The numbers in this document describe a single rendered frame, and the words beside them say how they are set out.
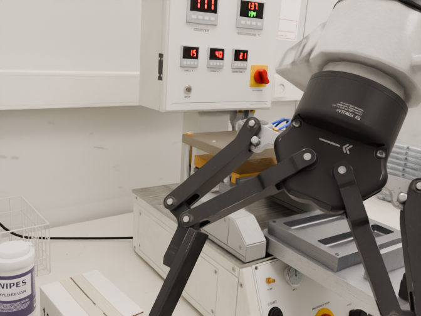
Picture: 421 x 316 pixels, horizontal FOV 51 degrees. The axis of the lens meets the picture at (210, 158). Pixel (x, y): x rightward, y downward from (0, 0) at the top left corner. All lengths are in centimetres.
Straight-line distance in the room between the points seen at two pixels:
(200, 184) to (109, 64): 108
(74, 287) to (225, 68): 59
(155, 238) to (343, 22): 84
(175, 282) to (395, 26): 23
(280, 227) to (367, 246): 52
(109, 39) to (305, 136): 110
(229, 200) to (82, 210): 115
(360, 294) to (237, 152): 43
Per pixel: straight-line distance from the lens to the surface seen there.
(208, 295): 94
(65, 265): 119
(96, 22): 137
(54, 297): 90
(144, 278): 112
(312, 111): 32
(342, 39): 33
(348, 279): 74
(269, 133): 34
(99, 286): 92
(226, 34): 108
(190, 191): 34
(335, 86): 32
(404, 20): 34
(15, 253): 94
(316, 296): 94
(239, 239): 82
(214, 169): 34
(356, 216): 31
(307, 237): 80
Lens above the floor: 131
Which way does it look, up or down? 14 degrees down
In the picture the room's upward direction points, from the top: 4 degrees clockwise
